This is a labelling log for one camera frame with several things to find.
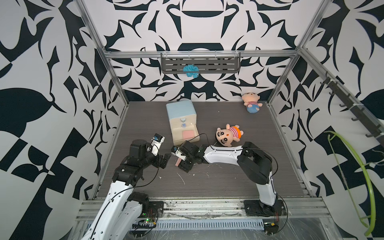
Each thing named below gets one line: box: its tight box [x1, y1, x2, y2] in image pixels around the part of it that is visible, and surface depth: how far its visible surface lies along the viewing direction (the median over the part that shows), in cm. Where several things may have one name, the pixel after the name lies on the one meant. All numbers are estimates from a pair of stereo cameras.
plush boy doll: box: [241, 92, 263, 114], surface depth 117 cm
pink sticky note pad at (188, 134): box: [182, 130, 195, 140], surface depth 103 cm
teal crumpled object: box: [182, 64, 200, 79], surface depth 93 cm
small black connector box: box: [263, 222, 279, 235], surface depth 73 cm
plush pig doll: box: [216, 123, 244, 147], surface depth 96 cm
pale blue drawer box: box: [166, 99, 200, 146], surface depth 98 cm
